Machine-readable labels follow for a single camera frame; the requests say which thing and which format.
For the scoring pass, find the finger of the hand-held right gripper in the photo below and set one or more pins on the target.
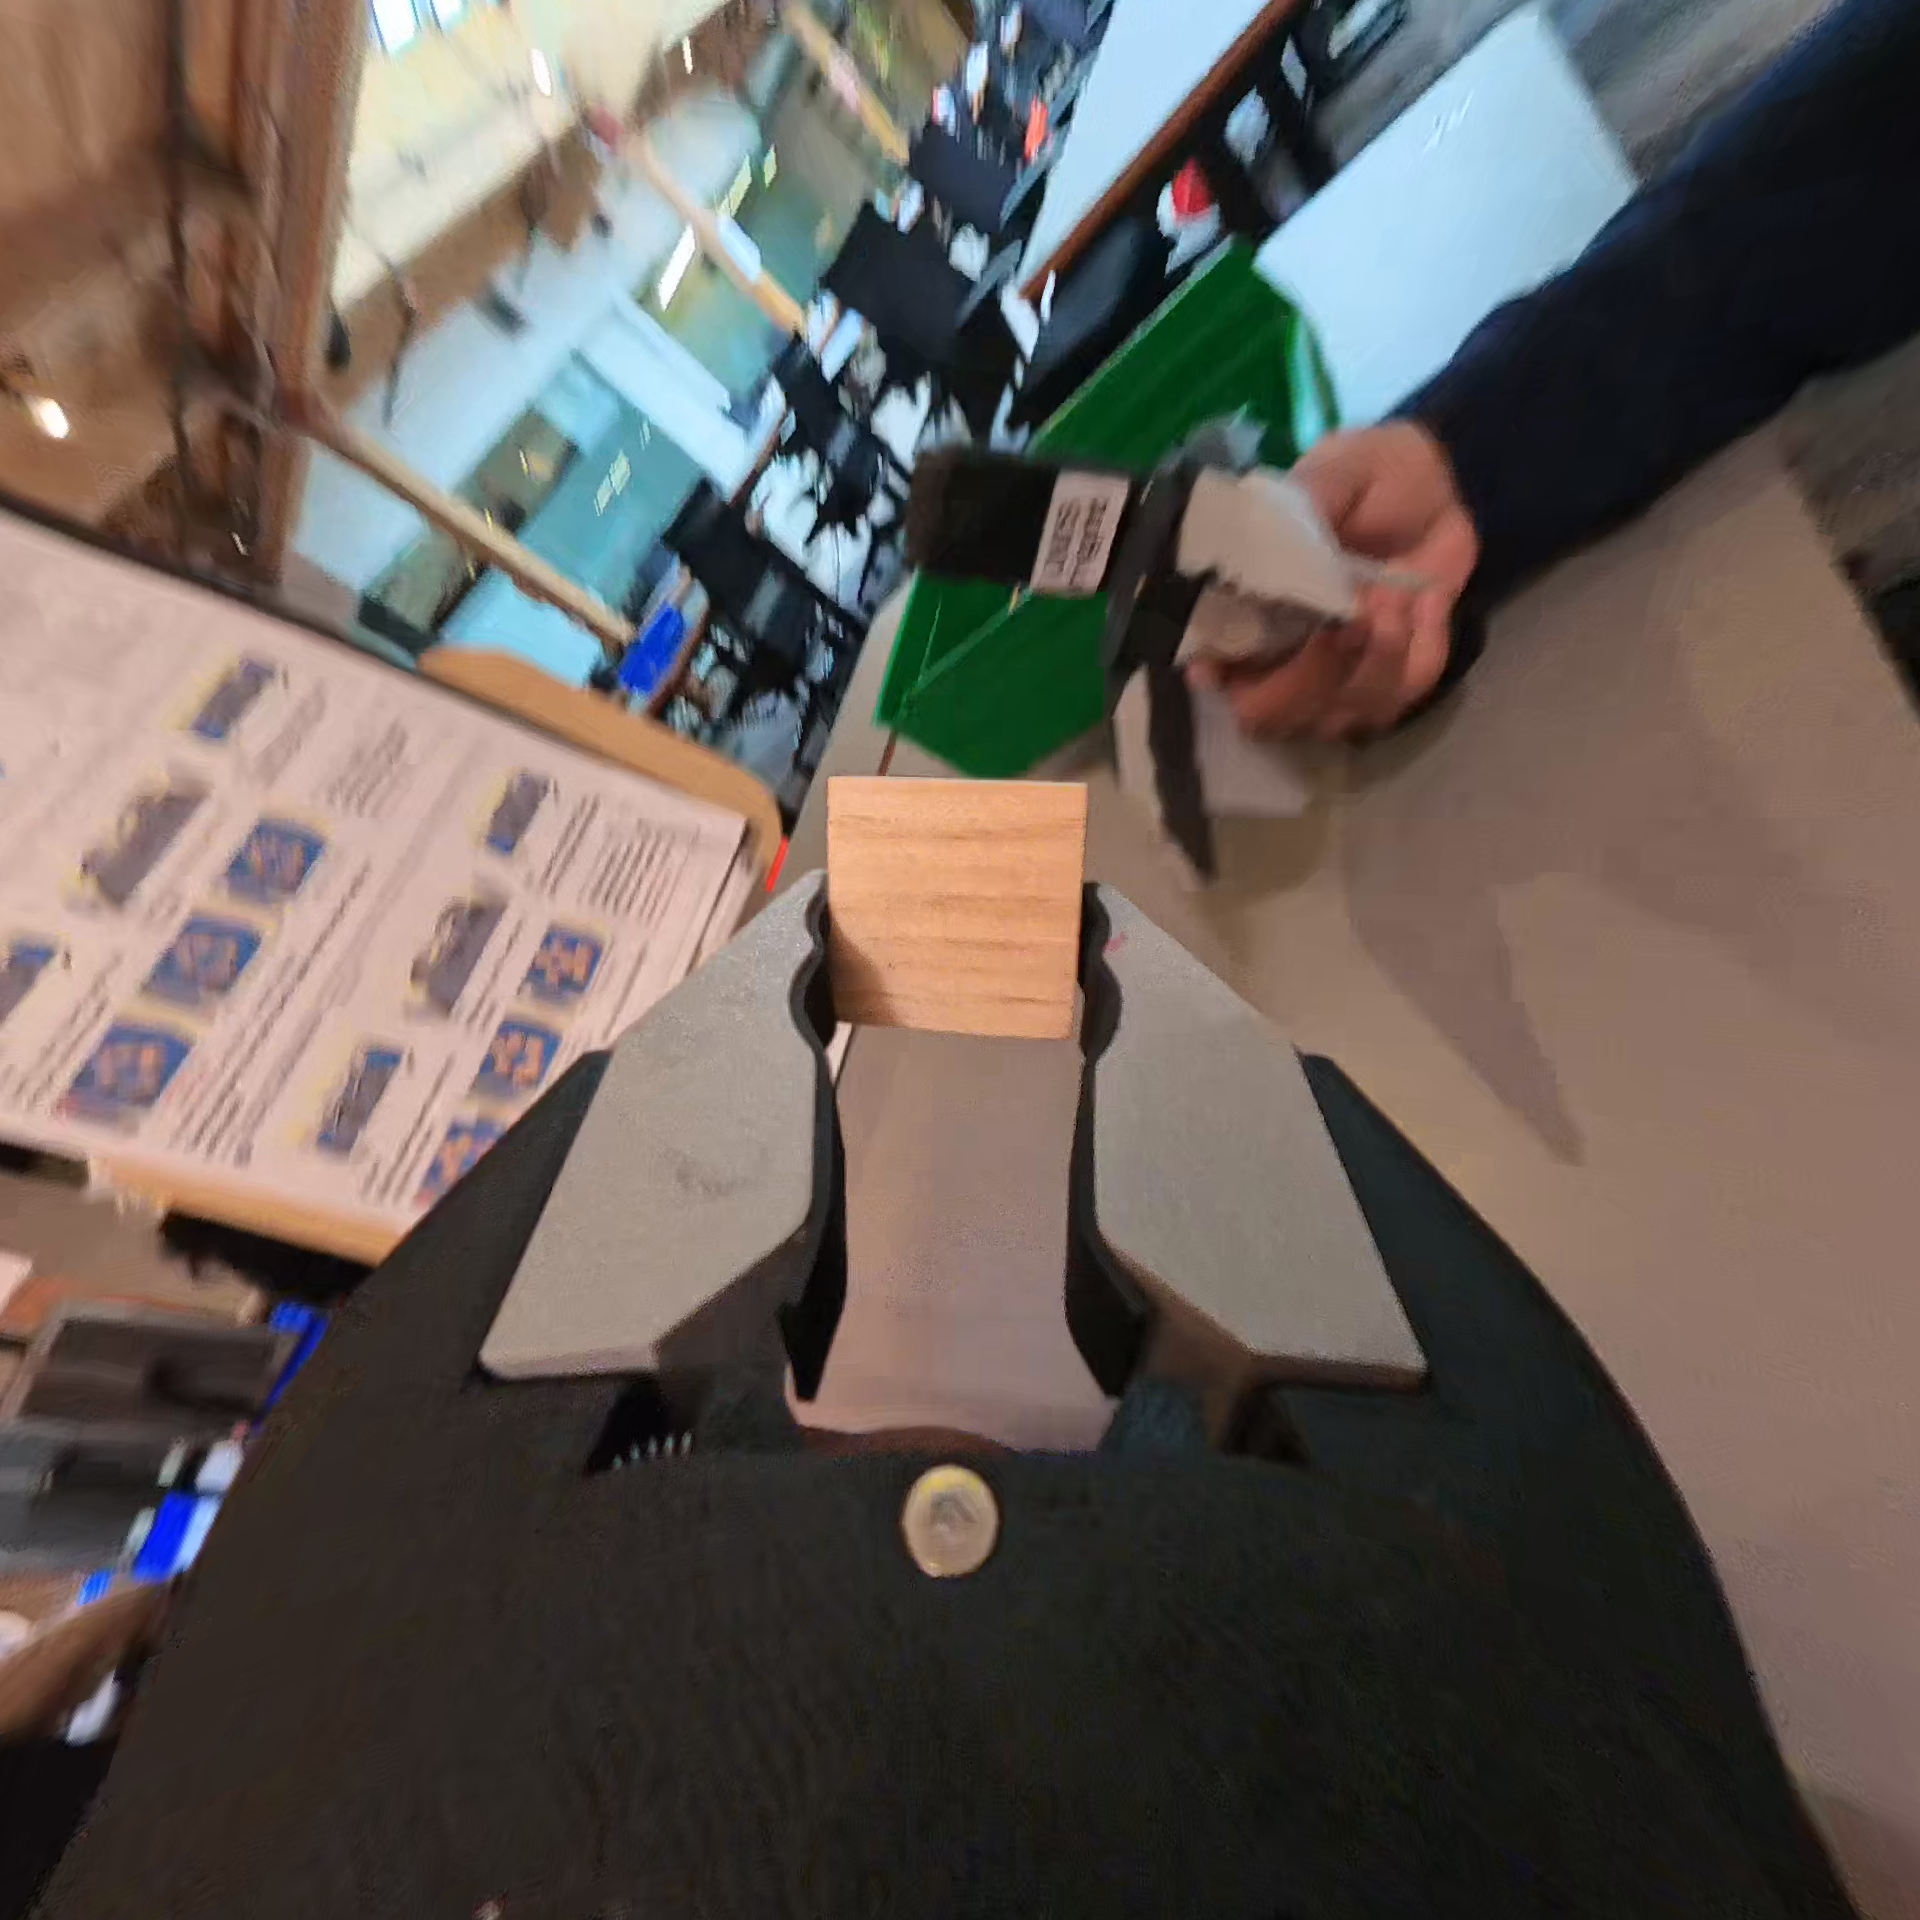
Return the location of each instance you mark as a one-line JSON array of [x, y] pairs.
[[1252, 765]]

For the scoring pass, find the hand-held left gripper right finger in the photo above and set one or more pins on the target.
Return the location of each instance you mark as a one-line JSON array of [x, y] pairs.
[[1244, 1201]]

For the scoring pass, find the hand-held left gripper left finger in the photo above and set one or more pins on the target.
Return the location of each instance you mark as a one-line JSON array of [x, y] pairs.
[[675, 1186]]

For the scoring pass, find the green plastic bin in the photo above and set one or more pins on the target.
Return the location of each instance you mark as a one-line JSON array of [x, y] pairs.
[[990, 676]]

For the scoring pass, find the wooden cube with blue stripe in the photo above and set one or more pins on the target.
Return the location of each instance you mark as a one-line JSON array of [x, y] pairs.
[[956, 909]]

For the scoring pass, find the person's right forearm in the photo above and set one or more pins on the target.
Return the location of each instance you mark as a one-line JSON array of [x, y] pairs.
[[1681, 301]]

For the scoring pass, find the person's right hand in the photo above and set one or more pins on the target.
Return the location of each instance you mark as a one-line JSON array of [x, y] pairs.
[[1410, 601]]

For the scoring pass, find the blue storage crate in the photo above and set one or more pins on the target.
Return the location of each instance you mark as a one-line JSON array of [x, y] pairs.
[[663, 647]]

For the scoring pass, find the instruction sheet on stand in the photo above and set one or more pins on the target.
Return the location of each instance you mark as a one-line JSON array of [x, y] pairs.
[[660, 750]]

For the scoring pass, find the printed instruction sheet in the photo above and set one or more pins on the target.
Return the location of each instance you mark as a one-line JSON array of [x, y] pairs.
[[299, 902]]

